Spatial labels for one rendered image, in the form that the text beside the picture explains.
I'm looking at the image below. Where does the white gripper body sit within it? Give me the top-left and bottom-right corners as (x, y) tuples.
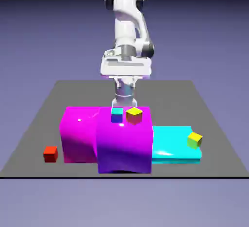
(100, 55), (152, 80)

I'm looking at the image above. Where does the small cyan cube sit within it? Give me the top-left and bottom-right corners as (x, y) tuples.
(110, 107), (124, 124)

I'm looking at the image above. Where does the small yellow cube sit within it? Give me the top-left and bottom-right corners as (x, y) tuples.
(125, 107), (143, 125)
(186, 132), (203, 150)

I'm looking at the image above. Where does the small red cube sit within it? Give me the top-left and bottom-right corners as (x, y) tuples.
(43, 146), (59, 163)

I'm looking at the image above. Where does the large magenta box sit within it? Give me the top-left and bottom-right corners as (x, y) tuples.
(59, 106), (102, 164)

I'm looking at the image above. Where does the large purple box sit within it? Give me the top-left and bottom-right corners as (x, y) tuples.
(96, 106), (153, 175)

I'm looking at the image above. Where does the large cyan box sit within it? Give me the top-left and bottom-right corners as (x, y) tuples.
(151, 125), (203, 165)

